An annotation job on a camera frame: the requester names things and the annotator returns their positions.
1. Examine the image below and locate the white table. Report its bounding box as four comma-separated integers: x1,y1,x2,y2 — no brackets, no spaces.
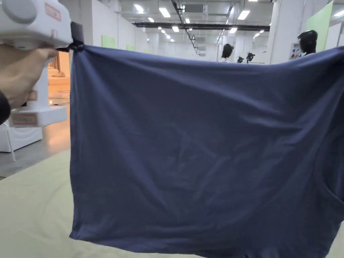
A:
0,118,43,162

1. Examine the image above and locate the bed with pale green sheet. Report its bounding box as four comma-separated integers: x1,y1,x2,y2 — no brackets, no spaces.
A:
0,149,344,258

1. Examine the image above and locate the dark blue shirt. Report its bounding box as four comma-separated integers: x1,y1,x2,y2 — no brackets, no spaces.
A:
69,44,344,258

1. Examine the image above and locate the person's left hand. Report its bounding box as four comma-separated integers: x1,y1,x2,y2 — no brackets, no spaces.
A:
0,44,58,110

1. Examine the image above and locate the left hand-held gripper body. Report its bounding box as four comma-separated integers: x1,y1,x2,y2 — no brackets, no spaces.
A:
0,0,83,128

